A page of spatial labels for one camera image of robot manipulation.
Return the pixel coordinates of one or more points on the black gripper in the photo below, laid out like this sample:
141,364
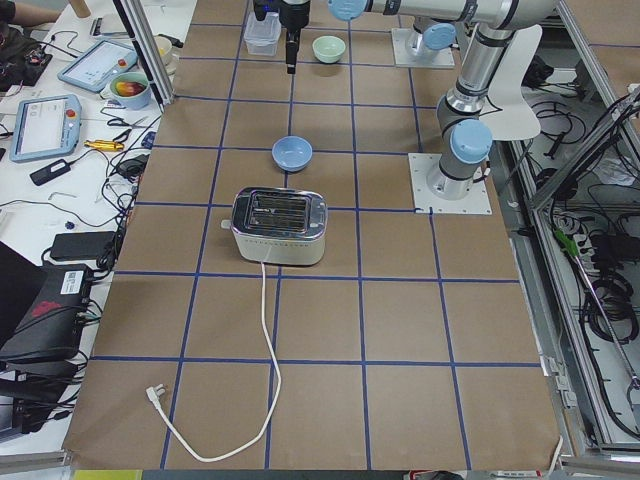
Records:
294,15

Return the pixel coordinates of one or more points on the green bowl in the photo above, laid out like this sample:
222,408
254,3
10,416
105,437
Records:
328,49

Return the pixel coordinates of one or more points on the blue bowl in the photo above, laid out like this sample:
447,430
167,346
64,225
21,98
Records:
292,153

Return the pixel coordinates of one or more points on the bowl with fruit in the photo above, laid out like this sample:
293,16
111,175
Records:
130,89

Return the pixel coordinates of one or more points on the clear plastic container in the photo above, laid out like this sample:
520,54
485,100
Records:
261,37

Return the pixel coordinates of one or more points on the white cup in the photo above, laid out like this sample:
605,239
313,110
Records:
169,58

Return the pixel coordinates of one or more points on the silver toaster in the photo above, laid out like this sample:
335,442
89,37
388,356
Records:
279,225

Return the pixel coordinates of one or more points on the black scissors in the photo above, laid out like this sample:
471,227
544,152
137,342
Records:
128,126

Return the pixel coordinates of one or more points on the upper teach pendant tablet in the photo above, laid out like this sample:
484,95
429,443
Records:
94,69

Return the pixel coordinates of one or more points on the teach pendant tablet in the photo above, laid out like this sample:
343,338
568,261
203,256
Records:
46,128
94,69

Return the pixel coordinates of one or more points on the lower teach pendant tablet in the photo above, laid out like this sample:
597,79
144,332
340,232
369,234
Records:
46,128

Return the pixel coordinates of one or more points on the small black device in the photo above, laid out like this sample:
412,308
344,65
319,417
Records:
50,172

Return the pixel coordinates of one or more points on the black power adapter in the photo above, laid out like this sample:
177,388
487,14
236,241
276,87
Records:
81,246

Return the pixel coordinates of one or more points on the black computer box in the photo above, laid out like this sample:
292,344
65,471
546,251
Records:
40,308

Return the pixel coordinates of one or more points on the aluminium frame post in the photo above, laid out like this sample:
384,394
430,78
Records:
134,19

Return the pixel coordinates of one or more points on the metal cable tray frame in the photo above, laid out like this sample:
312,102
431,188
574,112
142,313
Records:
577,190

